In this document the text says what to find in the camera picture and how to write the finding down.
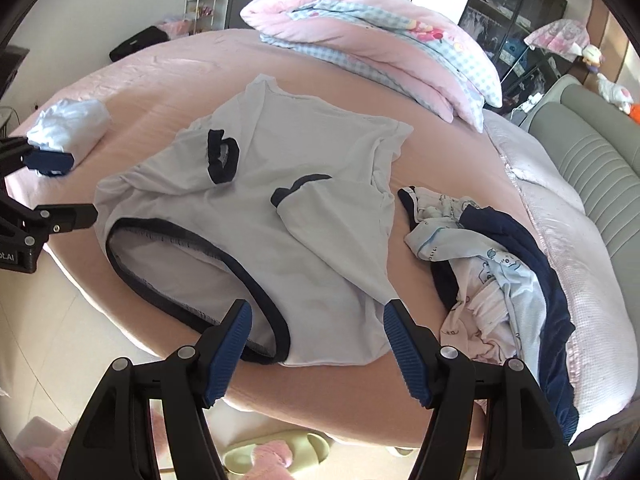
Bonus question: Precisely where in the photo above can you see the pale pink pillow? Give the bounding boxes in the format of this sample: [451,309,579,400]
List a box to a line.
[520,192,633,441]
[482,109,587,217]

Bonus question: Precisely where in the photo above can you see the pale green slipper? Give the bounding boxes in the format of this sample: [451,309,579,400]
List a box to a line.
[222,432,331,476]

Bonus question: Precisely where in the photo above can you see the black bag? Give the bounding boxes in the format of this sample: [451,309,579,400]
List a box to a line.
[109,27,171,63]

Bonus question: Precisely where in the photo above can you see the pink cloth on cabinet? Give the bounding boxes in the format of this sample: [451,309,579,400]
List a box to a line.
[524,17,591,63]

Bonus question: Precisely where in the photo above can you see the folded pink checkered quilt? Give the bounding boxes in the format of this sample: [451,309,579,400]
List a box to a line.
[240,0,503,133]

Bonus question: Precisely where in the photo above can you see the black glass wardrobe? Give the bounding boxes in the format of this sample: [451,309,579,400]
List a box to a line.
[457,0,568,106]

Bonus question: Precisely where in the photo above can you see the navy blue garment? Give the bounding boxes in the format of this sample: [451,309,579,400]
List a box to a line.
[397,186,581,446]

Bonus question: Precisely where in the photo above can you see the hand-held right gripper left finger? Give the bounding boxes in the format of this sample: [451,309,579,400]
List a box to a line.
[57,299,253,480]

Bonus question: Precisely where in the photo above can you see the white t-shirt navy trim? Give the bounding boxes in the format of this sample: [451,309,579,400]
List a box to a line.
[92,74,416,367]
[26,99,112,158]

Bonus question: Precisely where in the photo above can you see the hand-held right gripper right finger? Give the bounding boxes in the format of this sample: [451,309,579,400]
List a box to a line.
[382,299,591,480]

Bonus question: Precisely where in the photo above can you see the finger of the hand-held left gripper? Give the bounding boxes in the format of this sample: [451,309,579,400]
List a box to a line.
[0,135,76,178]
[0,195,99,246]

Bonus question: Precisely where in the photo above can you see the white and yellow plush toy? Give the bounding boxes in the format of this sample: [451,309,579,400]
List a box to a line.
[579,44,607,73]

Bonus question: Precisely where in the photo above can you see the bed with pink sheet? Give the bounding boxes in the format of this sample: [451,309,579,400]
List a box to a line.
[10,27,636,453]

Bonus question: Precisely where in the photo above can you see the pink print pajama garment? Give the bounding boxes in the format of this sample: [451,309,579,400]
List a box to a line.
[440,285,516,366]

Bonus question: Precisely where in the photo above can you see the pink fluffy slipper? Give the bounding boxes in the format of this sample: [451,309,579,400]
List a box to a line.
[250,442,296,480]
[15,415,76,480]

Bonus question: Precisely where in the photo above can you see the pink cloth heap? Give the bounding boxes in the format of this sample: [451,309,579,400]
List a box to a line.
[155,17,201,38]

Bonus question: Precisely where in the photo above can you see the grey-green padded headboard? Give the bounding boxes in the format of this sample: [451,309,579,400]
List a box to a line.
[515,74,640,281]

